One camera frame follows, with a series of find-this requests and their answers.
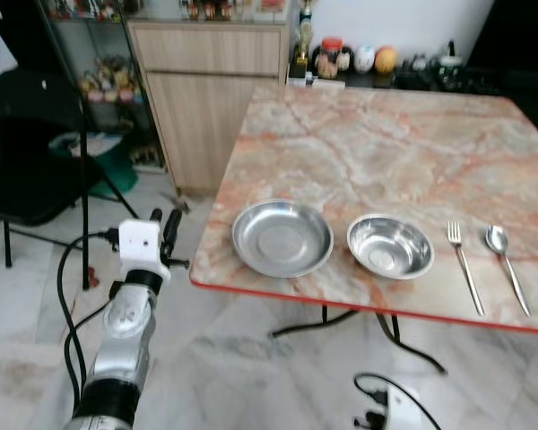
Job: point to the steel fork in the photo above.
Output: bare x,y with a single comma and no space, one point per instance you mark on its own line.
466,269

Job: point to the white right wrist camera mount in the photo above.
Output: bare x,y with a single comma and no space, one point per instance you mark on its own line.
402,410

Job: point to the small deep steel bowl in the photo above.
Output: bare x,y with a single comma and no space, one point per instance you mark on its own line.
390,247

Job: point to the orange round figurine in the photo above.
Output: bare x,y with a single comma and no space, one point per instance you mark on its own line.
386,60

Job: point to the wide shallow steel plate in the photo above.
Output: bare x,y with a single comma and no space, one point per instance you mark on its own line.
282,238

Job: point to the white round figurine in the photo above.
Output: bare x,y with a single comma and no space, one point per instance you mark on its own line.
364,59

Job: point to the red-lidded clear jar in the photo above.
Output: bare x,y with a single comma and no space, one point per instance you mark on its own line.
329,59

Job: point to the black folding chair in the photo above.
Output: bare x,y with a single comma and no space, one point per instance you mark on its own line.
27,152

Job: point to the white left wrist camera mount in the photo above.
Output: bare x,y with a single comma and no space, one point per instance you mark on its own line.
139,244

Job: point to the marble-pattern folding table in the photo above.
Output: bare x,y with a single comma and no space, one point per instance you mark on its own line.
386,152

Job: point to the green plastic basin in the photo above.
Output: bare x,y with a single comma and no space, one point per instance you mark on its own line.
117,170

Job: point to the glass display shelf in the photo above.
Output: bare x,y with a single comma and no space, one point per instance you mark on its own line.
108,85

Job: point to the steel spoon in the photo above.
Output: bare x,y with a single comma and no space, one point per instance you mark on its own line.
497,238

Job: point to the gold trophy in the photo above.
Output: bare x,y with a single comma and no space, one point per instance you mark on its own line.
302,54

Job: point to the black tripod stand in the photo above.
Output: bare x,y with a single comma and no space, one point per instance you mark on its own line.
84,179

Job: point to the black television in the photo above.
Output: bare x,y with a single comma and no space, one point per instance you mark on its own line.
516,36

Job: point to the small dark green ornament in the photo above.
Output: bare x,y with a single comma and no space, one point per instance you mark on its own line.
449,61

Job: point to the light wooden cabinet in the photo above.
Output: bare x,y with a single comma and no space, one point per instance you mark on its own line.
206,98

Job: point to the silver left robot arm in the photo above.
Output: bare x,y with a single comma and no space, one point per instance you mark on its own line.
125,331

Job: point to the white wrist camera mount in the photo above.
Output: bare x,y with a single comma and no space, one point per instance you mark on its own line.
402,410
139,244

